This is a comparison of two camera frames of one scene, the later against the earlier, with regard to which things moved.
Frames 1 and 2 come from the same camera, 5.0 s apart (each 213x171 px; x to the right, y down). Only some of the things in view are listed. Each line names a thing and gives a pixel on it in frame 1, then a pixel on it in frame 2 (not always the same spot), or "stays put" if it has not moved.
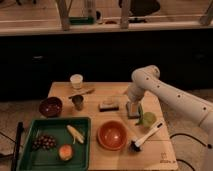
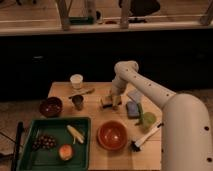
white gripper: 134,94 → 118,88
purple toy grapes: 45,142 stays put
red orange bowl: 112,135 stays put
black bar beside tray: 17,146 stays put
